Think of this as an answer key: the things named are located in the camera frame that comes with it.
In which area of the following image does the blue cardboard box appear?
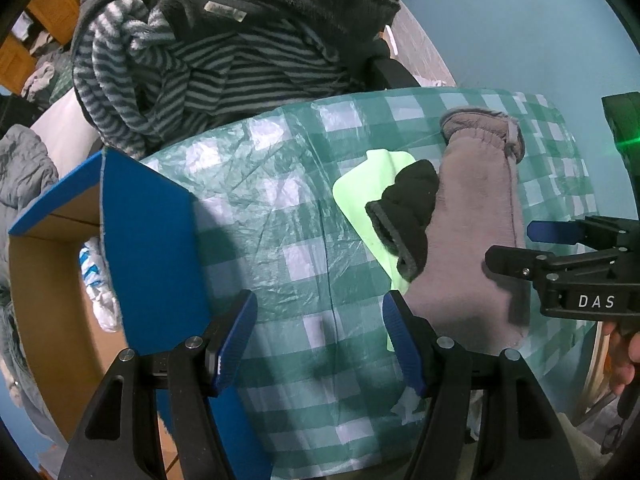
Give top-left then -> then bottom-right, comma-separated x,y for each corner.
7,147 -> 274,480

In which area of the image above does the white blue printed plastic bag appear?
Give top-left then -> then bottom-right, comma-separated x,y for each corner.
77,237 -> 124,334

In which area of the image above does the wooden hoop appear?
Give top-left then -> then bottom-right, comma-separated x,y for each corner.
574,320 -> 617,427

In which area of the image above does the grey cloth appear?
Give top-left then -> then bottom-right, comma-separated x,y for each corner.
0,125 -> 61,207

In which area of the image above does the light green sheet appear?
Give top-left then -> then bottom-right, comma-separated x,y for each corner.
331,148 -> 419,354

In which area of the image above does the striped fleece garment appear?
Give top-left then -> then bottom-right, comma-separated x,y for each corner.
72,0 -> 367,162

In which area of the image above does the grey fleece sock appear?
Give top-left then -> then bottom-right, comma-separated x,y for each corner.
400,106 -> 534,357

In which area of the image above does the black chair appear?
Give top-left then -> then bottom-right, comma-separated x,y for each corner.
347,0 -> 422,94

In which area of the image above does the wooden furniture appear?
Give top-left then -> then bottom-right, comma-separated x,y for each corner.
0,0 -> 84,97

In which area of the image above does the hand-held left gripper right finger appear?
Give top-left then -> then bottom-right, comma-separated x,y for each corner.
381,290 -> 571,480

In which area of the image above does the white board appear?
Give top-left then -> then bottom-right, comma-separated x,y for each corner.
30,92 -> 102,177

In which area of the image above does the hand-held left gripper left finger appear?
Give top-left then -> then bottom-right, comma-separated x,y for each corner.
57,289 -> 259,480

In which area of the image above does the black fleece sock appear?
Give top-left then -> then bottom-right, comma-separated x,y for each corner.
365,159 -> 442,284

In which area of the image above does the person's right hand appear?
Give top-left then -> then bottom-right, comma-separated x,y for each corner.
600,320 -> 640,397

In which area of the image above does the green checked tablecloth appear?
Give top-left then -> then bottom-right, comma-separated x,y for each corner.
140,86 -> 601,479

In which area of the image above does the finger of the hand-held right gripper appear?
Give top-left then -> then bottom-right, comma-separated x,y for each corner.
526,214 -> 640,252
484,244 -> 632,288

